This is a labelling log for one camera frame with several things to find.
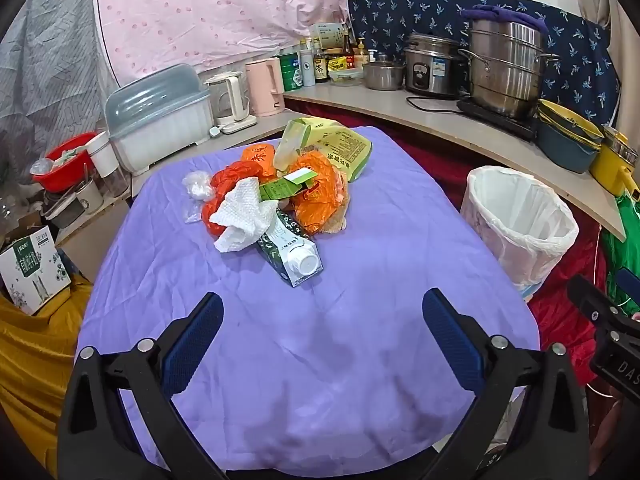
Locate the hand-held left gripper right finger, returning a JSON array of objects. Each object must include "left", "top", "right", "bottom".
[{"left": 421, "top": 287, "right": 591, "bottom": 480}]

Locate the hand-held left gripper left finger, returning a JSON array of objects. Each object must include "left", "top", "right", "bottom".
[{"left": 56, "top": 291, "right": 226, "bottom": 480}]

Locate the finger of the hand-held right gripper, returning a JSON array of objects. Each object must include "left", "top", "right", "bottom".
[
  {"left": 566, "top": 274, "right": 640, "bottom": 337},
  {"left": 616, "top": 266, "right": 640, "bottom": 307}
]

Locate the white lined waste bin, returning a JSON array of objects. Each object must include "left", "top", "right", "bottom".
[{"left": 460, "top": 165, "right": 580, "bottom": 297}]

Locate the green white drink carton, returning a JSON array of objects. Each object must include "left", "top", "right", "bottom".
[{"left": 256, "top": 210, "right": 321, "bottom": 289}]

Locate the white paper towel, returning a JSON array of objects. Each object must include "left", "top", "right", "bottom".
[{"left": 209, "top": 178, "right": 279, "bottom": 254}]

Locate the red-orange plastic bag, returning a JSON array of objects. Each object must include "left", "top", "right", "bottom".
[{"left": 201, "top": 167, "right": 261, "bottom": 237}]

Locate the clear plastic bag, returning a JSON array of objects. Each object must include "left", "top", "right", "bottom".
[{"left": 181, "top": 170, "right": 216, "bottom": 224}]

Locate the small green white box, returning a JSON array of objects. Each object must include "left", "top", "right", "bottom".
[{"left": 259, "top": 169, "right": 319, "bottom": 201}]

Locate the orange plastic bag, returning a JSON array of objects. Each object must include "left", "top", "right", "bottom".
[{"left": 289, "top": 150, "right": 349, "bottom": 237}]

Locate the orange bag with red print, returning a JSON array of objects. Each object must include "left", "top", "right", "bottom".
[{"left": 240, "top": 142, "right": 279, "bottom": 181}]

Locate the yellow green plastic bag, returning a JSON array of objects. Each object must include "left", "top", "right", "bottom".
[{"left": 276, "top": 116, "right": 373, "bottom": 183}]

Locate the green cloth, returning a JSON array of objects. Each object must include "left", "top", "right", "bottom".
[{"left": 600, "top": 192, "right": 640, "bottom": 311}]

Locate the purple table cloth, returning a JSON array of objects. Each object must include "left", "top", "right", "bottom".
[{"left": 74, "top": 125, "right": 543, "bottom": 476}]

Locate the yellow electric pot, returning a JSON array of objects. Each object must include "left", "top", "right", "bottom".
[{"left": 589, "top": 127, "right": 640, "bottom": 199}]

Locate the blue basin yellow rim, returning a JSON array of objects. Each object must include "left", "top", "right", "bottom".
[
  {"left": 535, "top": 120, "right": 602, "bottom": 175},
  {"left": 537, "top": 99, "right": 606, "bottom": 142}
]

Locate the golden yellow cloth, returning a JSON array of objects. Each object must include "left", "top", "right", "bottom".
[{"left": 0, "top": 272, "right": 96, "bottom": 461}]

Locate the printed cardboard box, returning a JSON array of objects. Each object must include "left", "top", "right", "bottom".
[{"left": 0, "top": 225, "right": 74, "bottom": 317}]

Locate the black induction cooker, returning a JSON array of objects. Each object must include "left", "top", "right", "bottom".
[{"left": 456, "top": 96, "right": 541, "bottom": 142}]

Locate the white plastic cup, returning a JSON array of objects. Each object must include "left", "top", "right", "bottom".
[{"left": 85, "top": 131, "right": 121, "bottom": 179}]

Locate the white dish box grey lid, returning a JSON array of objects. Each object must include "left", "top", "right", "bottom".
[{"left": 104, "top": 63, "right": 216, "bottom": 177}]

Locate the red plastic basin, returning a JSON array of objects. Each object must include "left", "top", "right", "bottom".
[{"left": 31, "top": 132, "right": 99, "bottom": 194}]

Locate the steel steamer pot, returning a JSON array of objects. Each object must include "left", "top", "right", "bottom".
[{"left": 457, "top": 17, "right": 561, "bottom": 121}]

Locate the glass kettle white base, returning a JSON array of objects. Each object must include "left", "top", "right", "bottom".
[{"left": 204, "top": 71, "right": 259, "bottom": 135}]

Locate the beige counter board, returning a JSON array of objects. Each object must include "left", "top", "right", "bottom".
[{"left": 282, "top": 80, "right": 628, "bottom": 243}]

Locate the pink electric kettle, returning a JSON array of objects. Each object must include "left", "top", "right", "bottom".
[{"left": 244, "top": 57, "right": 287, "bottom": 118}]

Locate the steel rice cooker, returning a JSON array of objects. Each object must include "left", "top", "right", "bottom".
[{"left": 402, "top": 32, "right": 469, "bottom": 99}]

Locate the small steel pot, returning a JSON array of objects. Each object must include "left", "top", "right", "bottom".
[{"left": 362, "top": 55, "right": 406, "bottom": 92}]

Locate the green can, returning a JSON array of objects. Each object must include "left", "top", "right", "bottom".
[{"left": 277, "top": 51, "right": 304, "bottom": 93}]

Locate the clear glass food container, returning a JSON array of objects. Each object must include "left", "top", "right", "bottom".
[{"left": 329, "top": 67, "right": 365, "bottom": 86}]

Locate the white bottle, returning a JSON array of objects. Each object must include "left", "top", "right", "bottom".
[{"left": 299, "top": 50, "right": 317, "bottom": 87}]

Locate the dark sauce bottle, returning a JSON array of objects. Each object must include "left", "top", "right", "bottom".
[{"left": 312, "top": 37, "right": 331, "bottom": 84}]

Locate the dark purple towel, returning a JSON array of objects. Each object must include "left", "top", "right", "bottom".
[{"left": 460, "top": 4, "right": 549, "bottom": 34}]

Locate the grey patterned cloth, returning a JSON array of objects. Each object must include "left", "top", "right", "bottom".
[{"left": 0, "top": 0, "right": 121, "bottom": 171}]

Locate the navy printed cloth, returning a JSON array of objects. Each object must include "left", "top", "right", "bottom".
[{"left": 346, "top": 0, "right": 621, "bottom": 128}]

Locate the white green carton box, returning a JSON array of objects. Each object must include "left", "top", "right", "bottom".
[{"left": 307, "top": 22, "right": 349, "bottom": 51}]

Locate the pink dotted sheet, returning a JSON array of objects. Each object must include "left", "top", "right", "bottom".
[{"left": 95, "top": 0, "right": 371, "bottom": 81}]

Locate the black power cable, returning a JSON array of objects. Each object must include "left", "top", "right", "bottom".
[{"left": 405, "top": 95, "right": 461, "bottom": 111}]

